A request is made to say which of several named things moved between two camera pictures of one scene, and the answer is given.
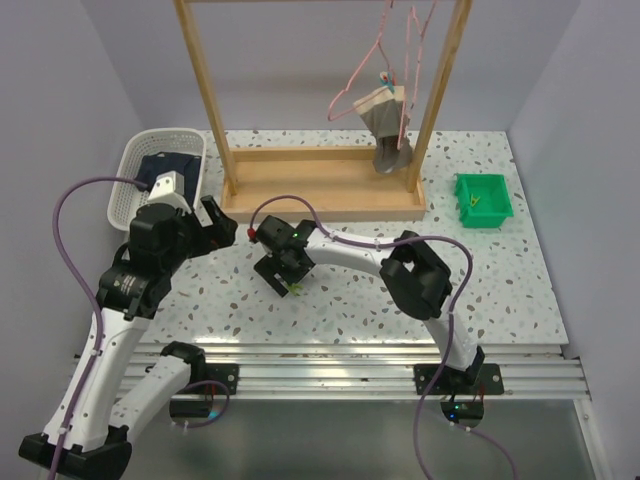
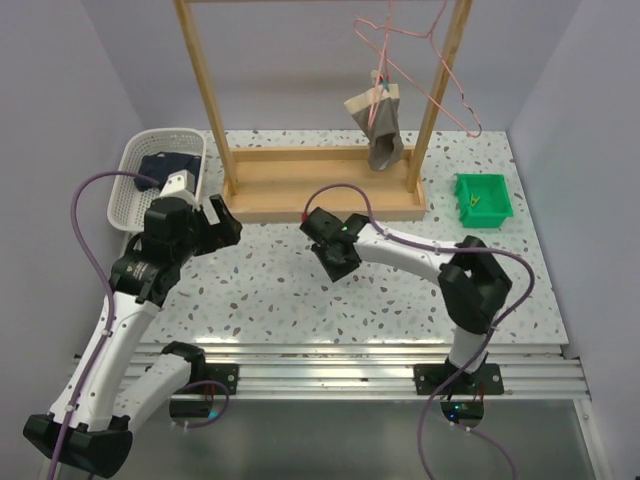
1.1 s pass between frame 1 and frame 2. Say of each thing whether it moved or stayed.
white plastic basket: stayed
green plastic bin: stayed
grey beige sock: moved
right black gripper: moved
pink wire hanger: moved
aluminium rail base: stayed
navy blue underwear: stayed
